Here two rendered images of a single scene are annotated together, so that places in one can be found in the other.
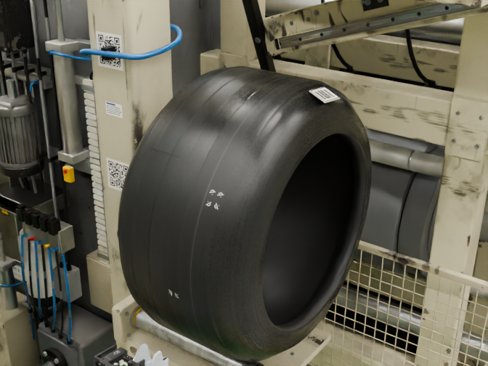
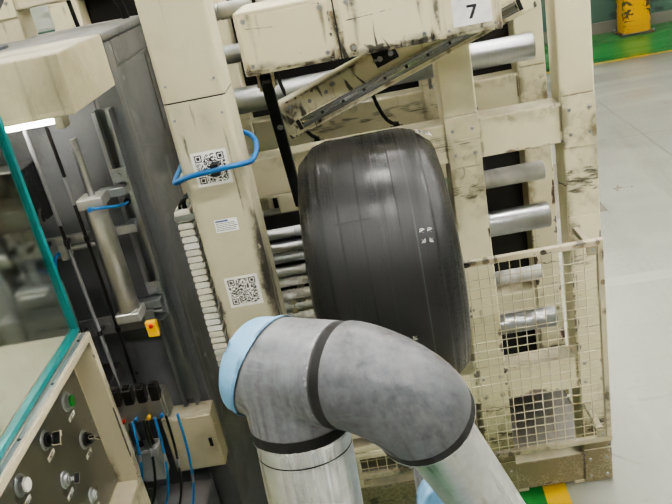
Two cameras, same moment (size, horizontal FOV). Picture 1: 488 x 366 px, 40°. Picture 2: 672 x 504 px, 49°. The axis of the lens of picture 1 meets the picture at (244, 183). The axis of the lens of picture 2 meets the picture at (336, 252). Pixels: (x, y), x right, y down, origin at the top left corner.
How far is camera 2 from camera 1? 0.90 m
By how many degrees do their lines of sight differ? 29
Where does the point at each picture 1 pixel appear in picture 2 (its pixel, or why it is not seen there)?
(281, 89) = (401, 137)
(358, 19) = (373, 76)
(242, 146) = (420, 186)
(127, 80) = (239, 189)
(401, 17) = (413, 62)
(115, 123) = (229, 238)
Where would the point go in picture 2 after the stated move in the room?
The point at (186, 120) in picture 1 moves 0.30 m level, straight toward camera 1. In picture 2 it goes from (351, 188) to (468, 210)
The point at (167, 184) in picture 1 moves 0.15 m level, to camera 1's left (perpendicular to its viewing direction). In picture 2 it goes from (373, 244) to (310, 274)
